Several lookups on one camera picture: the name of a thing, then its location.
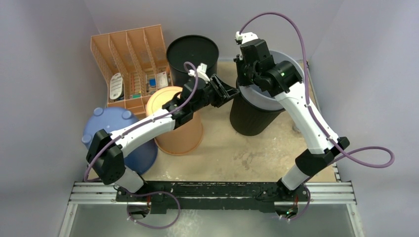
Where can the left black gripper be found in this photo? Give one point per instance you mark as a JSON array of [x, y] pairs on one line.
[[224, 93]]

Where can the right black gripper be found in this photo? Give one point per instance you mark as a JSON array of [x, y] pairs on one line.
[[245, 70]]

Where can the grey plastic bucket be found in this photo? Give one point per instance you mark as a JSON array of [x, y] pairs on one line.
[[263, 100]]

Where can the black ribbed bin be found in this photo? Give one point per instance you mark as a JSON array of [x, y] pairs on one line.
[[250, 120]]

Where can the dark navy cylindrical bin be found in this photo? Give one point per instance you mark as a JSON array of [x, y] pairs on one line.
[[195, 49]]

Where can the orange plastic bucket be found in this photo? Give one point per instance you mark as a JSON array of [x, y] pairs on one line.
[[183, 139]]

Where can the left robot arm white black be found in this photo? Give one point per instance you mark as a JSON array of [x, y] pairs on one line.
[[107, 152]]

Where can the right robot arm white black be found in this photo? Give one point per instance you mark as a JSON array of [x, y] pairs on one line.
[[284, 81]]

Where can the small boxes in organizer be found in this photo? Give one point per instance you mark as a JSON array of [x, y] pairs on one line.
[[152, 83]]

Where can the small clear plastic cup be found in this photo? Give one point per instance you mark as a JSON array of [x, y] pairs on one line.
[[295, 128]]

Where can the orange plastic file organizer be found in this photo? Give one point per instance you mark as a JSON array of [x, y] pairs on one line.
[[140, 50]]

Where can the white oval package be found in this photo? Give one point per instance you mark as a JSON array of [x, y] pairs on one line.
[[116, 87]]

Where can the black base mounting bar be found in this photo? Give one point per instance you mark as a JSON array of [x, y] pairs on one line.
[[266, 197]]

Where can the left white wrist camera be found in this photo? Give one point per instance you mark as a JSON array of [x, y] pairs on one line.
[[201, 72]]

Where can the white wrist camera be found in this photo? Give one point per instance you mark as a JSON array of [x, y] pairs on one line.
[[245, 38], [201, 72]]

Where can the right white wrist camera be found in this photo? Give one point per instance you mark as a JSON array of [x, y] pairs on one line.
[[245, 38]]

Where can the aluminium frame rail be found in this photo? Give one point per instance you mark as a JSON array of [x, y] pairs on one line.
[[321, 193]]

